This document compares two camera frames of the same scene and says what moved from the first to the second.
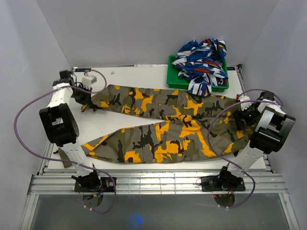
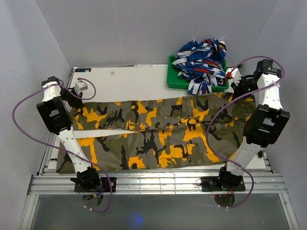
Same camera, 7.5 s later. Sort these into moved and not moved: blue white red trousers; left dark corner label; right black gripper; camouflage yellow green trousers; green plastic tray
Moved: right black gripper; camouflage yellow green trousers
Not moved: blue white red trousers; left dark corner label; green plastic tray
